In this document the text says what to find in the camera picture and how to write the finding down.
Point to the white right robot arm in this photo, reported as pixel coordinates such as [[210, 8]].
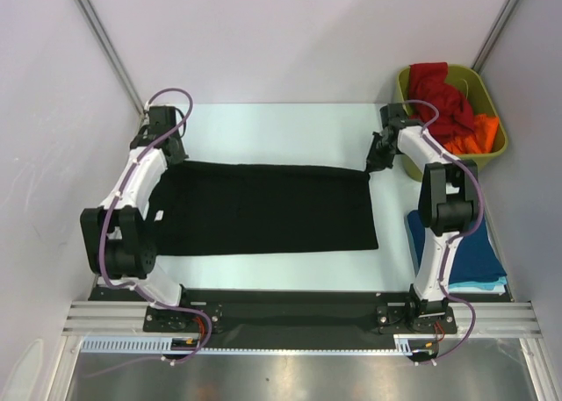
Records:
[[450, 204]]

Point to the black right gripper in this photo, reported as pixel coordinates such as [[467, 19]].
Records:
[[379, 156]]

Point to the folded dark blue t shirt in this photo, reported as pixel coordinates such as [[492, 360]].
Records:
[[475, 259]]

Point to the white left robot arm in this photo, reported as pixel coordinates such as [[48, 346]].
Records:
[[116, 233]]

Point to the aluminium frame post left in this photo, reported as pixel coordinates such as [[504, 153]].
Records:
[[95, 23]]

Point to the black t shirt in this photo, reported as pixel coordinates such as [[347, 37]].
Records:
[[201, 208]]

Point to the folded light blue t shirt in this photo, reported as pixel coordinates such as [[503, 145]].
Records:
[[494, 287]]

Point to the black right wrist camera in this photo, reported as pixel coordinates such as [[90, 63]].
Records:
[[394, 115]]

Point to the red t shirt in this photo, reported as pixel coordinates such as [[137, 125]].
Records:
[[427, 83]]

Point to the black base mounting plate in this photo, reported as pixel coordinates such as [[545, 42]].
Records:
[[299, 320]]

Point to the green plastic basket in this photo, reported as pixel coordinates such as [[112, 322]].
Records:
[[471, 85]]

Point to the aluminium frame post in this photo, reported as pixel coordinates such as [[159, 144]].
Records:
[[498, 27], [95, 23]]

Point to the aluminium frame post right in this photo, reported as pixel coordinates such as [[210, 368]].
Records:
[[498, 27]]

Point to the orange t shirt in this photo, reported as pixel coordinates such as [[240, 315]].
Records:
[[480, 141]]

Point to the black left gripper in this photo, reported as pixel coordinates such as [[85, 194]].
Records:
[[181, 155]]

